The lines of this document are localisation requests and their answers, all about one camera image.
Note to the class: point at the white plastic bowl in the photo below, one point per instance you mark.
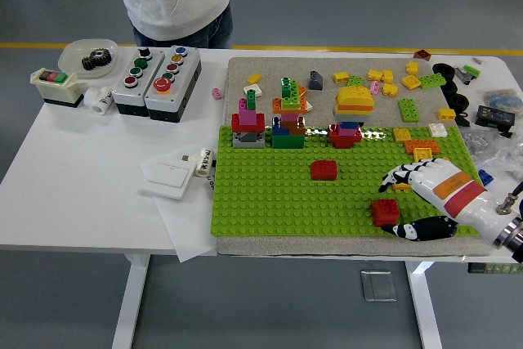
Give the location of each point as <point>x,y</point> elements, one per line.
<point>73,55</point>

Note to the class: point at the white wall switch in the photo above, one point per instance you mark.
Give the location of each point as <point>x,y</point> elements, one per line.
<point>167,179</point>

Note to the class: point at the yellow-orange square brick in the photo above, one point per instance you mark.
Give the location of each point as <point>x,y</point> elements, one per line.
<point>402,187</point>

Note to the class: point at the dark green tall brick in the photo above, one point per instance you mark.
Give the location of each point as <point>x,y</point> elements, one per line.
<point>288,87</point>

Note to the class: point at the blue small brick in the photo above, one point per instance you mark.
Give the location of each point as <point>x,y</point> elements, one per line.
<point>485,177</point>

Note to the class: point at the grey slope brick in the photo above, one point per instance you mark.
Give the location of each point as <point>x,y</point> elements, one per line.
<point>316,81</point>

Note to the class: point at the grey emergency stop box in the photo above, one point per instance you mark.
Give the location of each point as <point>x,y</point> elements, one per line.
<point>175,95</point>

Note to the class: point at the table height control panel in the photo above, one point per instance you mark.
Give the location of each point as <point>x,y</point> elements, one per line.
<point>494,268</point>

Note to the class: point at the magenta narrow brick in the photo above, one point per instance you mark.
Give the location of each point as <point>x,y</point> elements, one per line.
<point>243,104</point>

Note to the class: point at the orange slope brick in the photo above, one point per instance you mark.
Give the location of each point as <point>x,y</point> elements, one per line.
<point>303,90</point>

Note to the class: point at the lime square brick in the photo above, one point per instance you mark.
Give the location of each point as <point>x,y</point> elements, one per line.
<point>292,100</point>

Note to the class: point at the clear bag metal screws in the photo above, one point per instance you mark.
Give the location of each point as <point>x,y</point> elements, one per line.
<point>486,148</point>

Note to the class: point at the white small brick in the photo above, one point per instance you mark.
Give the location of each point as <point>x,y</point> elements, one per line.
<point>309,106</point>

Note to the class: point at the red square brick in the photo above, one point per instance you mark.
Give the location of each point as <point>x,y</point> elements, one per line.
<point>384,222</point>
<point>385,207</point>

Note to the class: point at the red long brick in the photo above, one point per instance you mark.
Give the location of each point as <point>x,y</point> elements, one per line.
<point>261,122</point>

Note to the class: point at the green studded baseplate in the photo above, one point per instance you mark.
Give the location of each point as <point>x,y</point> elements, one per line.
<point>286,202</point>

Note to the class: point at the white table leg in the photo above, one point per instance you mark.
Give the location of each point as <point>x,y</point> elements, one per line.
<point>427,312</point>
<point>130,304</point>

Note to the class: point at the orange long brick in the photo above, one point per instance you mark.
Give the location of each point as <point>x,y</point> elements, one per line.
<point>353,108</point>
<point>278,106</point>

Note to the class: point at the blue flat brick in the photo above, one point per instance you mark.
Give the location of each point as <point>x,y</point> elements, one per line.
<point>349,124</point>

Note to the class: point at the small metal bolt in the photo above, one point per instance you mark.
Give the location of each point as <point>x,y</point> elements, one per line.
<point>477,61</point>

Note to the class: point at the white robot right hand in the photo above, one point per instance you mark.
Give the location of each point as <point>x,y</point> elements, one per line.
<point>449,185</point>

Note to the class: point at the grey long brick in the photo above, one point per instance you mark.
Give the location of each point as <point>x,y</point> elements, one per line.
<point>351,117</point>

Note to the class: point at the green narrow brick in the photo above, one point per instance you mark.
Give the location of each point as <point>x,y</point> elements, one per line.
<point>252,100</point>

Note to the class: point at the pink flat brick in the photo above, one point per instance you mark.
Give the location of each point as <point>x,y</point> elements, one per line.
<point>291,116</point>

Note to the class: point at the black metal gear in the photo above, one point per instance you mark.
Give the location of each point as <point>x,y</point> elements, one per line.
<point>96,61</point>

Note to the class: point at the clear bag blue parts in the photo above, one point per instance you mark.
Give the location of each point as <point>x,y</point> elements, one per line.
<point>504,100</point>

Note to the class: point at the orange flat plate brick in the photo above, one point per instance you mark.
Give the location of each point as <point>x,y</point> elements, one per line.
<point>421,144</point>

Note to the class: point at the red wide base brick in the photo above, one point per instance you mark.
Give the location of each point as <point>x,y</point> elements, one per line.
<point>345,141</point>

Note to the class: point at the yellow flat tile brick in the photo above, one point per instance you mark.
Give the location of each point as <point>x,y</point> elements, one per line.
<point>423,153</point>
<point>411,81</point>

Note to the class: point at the white paper sheet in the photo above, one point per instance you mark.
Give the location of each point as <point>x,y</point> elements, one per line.
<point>192,234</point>

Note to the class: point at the grey-brown mat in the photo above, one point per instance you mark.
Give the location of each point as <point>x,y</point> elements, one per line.
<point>278,67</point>

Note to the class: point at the brown square brick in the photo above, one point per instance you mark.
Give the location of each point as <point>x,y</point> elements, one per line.
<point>423,55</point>

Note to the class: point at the white pipe tee fitting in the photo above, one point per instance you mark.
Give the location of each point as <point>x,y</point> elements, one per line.
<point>98,99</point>

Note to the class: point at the dark blue narrow brick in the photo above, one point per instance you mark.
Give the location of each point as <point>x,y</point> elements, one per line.
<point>277,122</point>

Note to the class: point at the grey metal bracket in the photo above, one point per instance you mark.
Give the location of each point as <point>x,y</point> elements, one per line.
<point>462,75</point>

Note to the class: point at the yellow domed brick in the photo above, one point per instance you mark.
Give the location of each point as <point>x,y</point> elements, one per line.
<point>354,95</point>

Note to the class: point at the lime small brick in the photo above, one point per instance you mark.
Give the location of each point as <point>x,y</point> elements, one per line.
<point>355,81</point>

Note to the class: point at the yellow small brick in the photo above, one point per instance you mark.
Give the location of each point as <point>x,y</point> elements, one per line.
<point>390,89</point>
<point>341,77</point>
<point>374,75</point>
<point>412,68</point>
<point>254,78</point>
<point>447,114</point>
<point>387,75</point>

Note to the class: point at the pink square brick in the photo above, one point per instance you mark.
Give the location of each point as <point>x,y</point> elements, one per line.
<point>248,117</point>
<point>346,131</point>

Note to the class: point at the black rubber tyre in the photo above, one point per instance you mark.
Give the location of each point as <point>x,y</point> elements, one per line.
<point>449,75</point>
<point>451,88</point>
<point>459,99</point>

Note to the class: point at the white printed pipe fitting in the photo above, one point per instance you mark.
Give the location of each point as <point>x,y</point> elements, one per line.
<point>205,163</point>

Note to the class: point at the metal floor plate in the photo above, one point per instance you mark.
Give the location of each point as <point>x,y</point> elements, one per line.
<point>378,285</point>

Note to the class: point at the grey wide brick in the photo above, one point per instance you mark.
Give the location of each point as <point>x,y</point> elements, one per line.
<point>249,141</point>

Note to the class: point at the dark green long brick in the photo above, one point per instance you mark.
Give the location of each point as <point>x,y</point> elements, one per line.
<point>288,141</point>

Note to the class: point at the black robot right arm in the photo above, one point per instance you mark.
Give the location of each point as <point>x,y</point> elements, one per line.
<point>506,234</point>

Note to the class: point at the grey three-button control box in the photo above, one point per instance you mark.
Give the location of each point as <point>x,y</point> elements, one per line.
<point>126,97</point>

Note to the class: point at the pink small brick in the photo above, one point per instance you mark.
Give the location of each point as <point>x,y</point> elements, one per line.
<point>374,87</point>
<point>217,93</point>

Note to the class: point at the yellow square brick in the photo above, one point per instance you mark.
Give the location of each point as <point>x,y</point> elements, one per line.
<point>401,135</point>

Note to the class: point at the cream switch box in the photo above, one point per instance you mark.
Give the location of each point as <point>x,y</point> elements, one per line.
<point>57,91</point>

